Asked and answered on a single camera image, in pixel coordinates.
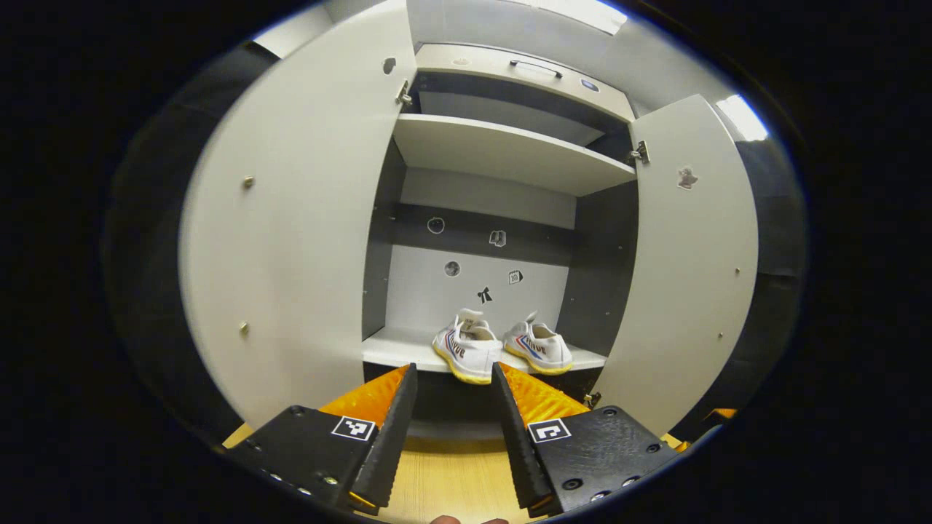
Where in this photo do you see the white shoe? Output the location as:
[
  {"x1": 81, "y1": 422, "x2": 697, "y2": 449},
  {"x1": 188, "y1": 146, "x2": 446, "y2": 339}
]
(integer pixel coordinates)
[
  {"x1": 502, "y1": 311, "x2": 574, "y2": 376},
  {"x1": 432, "y1": 308, "x2": 504, "y2": 386}
]

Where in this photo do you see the ceiling light panel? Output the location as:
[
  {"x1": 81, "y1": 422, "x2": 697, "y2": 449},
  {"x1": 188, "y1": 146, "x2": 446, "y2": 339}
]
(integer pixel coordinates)
[
  {"x1": 715, "y1": 93, "x2": 770, "y2": 143},
  {"x1": 524, "y1": 0, "x2": 628, "y2": 36}
]

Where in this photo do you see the black backdrop cloth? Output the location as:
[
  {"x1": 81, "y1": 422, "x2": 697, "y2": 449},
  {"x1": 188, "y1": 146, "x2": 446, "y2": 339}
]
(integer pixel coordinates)
[{"x1": 106, "y1": 40, "x2": 807, "y2": 448}]

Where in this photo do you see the white cabinet drawer front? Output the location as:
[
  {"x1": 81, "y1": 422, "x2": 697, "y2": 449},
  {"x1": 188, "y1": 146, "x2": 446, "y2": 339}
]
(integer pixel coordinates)
[{"x1": 414, "y1": 44, "x2": 636, "y2": 123}]

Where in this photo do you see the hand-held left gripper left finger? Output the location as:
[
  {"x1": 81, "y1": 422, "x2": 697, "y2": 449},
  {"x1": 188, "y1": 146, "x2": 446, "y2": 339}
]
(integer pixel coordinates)
[{"x1": 224, "y1": 362, "x2": 419, "y2": 516}]

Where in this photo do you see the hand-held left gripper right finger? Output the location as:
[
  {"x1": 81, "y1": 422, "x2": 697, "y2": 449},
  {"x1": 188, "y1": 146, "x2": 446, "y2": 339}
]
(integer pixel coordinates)
[{"x1": 491, "y1": 361, "x2": 683, "y2": 519}]

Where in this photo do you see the grey white shoe cabinet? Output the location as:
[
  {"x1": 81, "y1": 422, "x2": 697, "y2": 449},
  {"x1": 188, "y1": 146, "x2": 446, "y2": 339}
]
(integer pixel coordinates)
[{"x1": 360, "y1": 42, "x2": 643, "y2": 441}]

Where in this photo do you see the white shoe cabinet door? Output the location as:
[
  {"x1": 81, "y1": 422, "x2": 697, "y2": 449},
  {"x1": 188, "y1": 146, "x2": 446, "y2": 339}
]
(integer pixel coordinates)
[
  {"x1": 588, "y1": 93, "x2": 759, "y2": 439},
  {"x1": 178, "y1": 0, "x2": 417, "y2": 430}
]

